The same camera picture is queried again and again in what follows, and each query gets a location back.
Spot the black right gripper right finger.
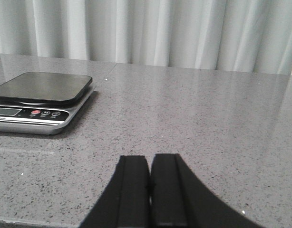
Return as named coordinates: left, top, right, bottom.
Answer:
left=151, top=154, right=259, bottom=228

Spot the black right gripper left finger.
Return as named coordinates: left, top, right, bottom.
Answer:
left=80, top=155, right=150, bottom=228

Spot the silver black kitchen scale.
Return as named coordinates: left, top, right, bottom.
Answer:
left=0, top=72, right=95, bottom=135

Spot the white pleated curtain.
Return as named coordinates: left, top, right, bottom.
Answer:
left=0, top=0, right=292, bottom=75

